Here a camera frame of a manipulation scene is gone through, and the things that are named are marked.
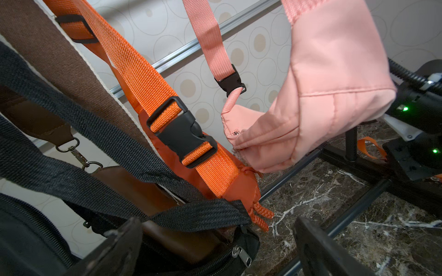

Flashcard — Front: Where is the brown leather bag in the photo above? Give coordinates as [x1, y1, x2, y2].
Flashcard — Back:
[1, 1, 230, 265]

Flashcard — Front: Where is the aluminium rail back wall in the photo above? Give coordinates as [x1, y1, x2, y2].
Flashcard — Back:
[91, 1, 291, 150]

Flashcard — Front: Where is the pink bag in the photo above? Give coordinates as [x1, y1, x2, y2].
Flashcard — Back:
[184, 0, 397, 173]

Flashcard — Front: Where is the red-orange waist bag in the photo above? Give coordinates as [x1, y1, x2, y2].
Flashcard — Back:
[46, 1, 274, 231]

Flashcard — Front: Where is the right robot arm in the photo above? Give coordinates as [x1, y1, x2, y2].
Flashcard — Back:
[382, 59, 442, 181]

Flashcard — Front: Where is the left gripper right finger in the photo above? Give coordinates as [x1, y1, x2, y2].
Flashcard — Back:
[295, 217, 374, 276]

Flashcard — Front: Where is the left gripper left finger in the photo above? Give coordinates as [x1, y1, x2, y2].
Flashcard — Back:
[65, 218, 143, 276]

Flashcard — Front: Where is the black clothes rack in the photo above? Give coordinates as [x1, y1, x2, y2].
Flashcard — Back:
[258, 125, 442, 276]

